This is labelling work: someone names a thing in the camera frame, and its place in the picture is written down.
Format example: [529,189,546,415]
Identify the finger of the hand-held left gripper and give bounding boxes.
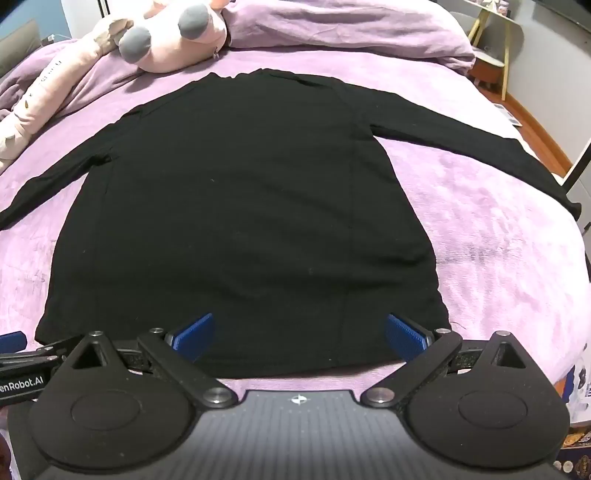
[0,331,85,371]

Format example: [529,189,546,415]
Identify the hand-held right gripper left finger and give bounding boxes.
[55,312,239,409]

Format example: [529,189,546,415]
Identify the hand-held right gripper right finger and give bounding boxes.
[361,313,533,410]

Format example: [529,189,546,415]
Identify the black long-sleeve shirt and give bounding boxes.
[0,68,583,380]

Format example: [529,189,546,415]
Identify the purple fleece bed sheet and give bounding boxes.
[0,37,591,416]

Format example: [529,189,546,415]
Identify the colourful printed box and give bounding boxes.
[551,364,591,480]

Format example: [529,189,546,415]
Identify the white framed board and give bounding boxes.
[560,136,591,195]

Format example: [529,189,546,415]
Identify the papers on floor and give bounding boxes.
[492,102,524,128]

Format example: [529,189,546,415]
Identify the long beige plush pillow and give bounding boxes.
[0,17,123,174]

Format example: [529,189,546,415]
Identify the brown stool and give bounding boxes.
[471,46,507,88]

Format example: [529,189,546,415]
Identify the pink plush toy grey feet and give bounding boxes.
[90,0,230,75]

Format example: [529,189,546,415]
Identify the padded headboard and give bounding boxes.
[0,18,41,79]

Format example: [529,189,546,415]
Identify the yellow-legged side table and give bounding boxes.
[462,0,525,100]

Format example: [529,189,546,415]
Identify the purple crumpled duvet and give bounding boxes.
[223,0,476,77]

